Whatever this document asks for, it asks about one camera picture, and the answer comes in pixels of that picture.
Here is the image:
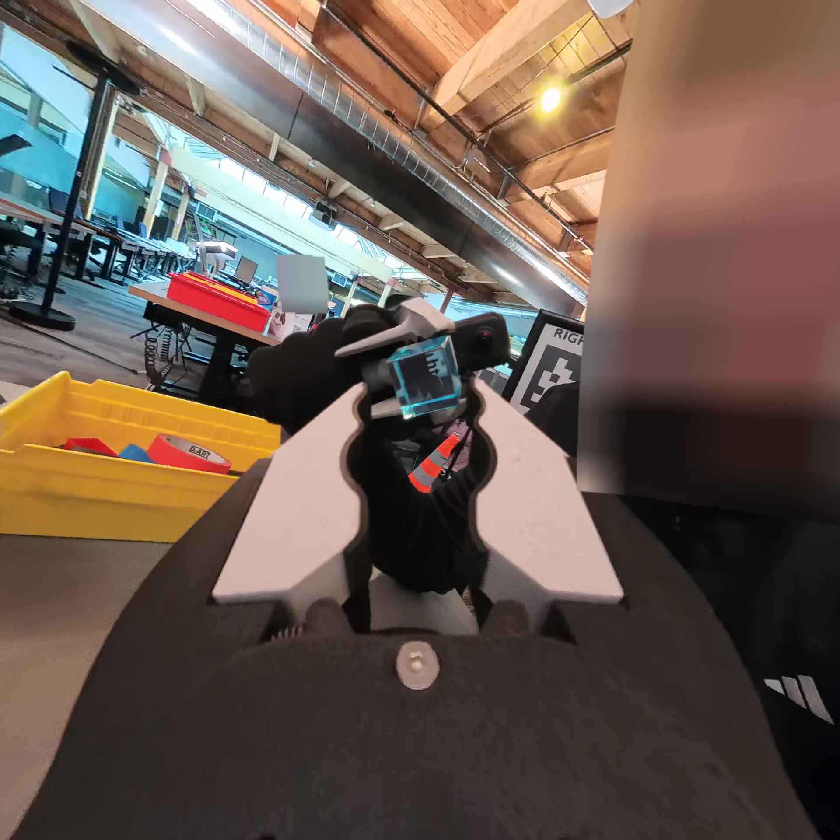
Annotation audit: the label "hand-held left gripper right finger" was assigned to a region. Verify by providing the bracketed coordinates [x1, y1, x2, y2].
[470, 379, 626, 627]

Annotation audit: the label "red storage bin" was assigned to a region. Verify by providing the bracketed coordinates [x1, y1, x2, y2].
[166, 271, 272, 333]

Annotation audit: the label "black round-top pole stand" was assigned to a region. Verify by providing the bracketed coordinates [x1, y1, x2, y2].
[10, 42, 142, 332]

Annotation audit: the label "orange traffic cone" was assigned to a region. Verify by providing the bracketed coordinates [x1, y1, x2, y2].
[407, 433, 462, 494]

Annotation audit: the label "person's right hand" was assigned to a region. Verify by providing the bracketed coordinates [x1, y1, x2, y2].
[246, 303, 487, 595]

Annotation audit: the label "black and white marker board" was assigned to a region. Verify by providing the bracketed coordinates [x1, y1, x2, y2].
[502, 308, 585, 416]

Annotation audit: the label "black coiled cable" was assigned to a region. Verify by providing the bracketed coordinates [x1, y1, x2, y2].
[143, 325, 181, 388]

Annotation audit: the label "red tape roll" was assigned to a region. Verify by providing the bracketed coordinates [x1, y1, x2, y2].
[146, 433, 233, 475]

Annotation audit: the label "large dark air duct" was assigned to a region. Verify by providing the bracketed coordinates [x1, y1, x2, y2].
[85, 0, 592, 316]

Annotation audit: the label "yellow storage bin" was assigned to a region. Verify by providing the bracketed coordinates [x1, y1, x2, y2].
[0, 371, 283, 544]

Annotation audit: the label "clear teal cube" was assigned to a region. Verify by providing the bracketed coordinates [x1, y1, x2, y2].
[387, 335, 466, 421]

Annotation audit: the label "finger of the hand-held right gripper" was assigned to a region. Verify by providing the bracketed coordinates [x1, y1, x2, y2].
[335, 298, 457, 360]
[361, 358, 404, 421]

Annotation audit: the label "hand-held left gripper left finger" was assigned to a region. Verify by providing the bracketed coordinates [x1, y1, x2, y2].
[210, 381, 371, 606]

